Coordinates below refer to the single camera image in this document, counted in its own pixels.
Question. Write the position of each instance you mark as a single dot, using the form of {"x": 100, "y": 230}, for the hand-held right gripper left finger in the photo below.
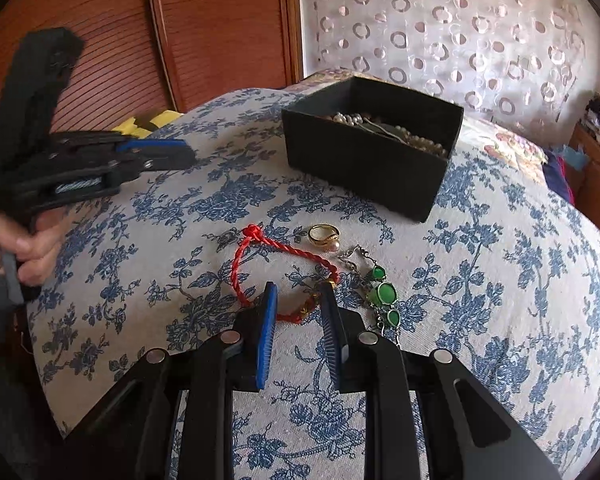
{"x": 267, "y": 335}

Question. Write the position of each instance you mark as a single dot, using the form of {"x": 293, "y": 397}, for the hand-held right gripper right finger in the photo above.
{"x": 330, "y": 330}

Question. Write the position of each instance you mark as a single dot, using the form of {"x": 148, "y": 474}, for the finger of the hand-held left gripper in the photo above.
{"x": 170, "y": 165}
{"x": 150, "y": 146}

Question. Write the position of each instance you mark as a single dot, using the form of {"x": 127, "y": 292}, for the black square box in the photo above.
{"x": 360, "y": 170}

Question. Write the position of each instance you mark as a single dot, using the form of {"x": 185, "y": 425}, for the person's left hand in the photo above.
{"x": 35, "y": 250}

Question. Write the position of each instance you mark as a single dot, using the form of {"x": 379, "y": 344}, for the brown wooden wardrobe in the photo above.
{"x": 205, "y": 35}

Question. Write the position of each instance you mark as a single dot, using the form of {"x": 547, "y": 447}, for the blue floral blanket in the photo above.
{"x": 480, "y": 285}

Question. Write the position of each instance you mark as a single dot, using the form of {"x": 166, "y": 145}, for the navy and red blanket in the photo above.
{"x": 555, "y": 175}

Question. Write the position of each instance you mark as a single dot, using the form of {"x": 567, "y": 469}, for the circle patterned curtain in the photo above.
{"x": 430, "y": 20}

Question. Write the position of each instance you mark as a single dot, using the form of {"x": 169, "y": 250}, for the teal plastic bag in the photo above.
{"x": 577, "y": 157}

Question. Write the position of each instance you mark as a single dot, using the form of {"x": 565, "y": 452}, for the wooden side cabinet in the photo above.
{"x": 595, "y": 185}

